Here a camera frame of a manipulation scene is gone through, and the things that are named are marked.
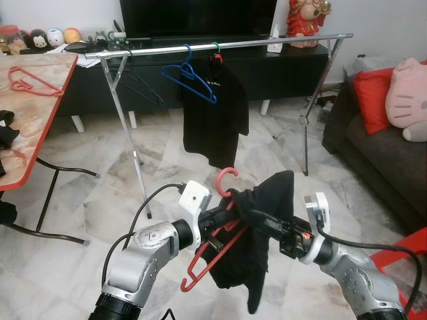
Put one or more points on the navy polo shirt orange-striped collar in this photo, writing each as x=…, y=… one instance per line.
x=260, y=226

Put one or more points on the red plastic hanger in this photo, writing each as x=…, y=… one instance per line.
x=200, y=266
x=17, y=85

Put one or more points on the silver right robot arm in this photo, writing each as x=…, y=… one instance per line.
x=360, y=280

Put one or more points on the blue plastic hanger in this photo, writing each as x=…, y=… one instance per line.
x=167, y=68

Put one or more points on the green plastic hanger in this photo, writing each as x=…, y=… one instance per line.
x=215, y=46

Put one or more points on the black polo shirt red collar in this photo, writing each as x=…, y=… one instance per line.
x=213, y=113

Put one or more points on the red plastic stool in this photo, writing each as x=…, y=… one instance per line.
x=403, y=253

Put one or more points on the dark grey fabric sofa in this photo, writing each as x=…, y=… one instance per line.
x=380, y=160

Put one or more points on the red square pillow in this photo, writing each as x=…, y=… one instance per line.
x=372, y=100

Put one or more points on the grey Totoro plush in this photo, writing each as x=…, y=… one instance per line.
x=417, y=133

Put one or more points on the pink cat face pillow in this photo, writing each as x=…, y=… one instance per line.
x=407, y=93

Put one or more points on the green white small jar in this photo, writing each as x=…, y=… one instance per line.
x=120, y=41

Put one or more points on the white paper sheet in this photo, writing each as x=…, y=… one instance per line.
x=88, y=60

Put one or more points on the large black television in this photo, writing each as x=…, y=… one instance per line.
x=200, y=16

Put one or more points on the folding table marble-pattern top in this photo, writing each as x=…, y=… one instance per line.
x=27, y=113

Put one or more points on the red robed figurine statue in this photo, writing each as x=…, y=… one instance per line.
x=305, y=23

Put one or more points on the black draped garment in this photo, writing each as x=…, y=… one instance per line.
x=7, y=133

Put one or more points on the yellow red plush ball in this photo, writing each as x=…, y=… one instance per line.
x=72, y=34

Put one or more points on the white blue plush ball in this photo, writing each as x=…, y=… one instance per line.
x=55, y=36

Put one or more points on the brown plush red hat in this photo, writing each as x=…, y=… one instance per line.
x=8, y=38

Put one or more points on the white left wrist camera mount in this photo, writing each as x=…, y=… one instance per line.
x=195, y=200

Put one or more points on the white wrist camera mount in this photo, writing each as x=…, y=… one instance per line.
x=319, y=210
x=195, y=200

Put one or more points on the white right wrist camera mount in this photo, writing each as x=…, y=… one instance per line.
x=319, y=210

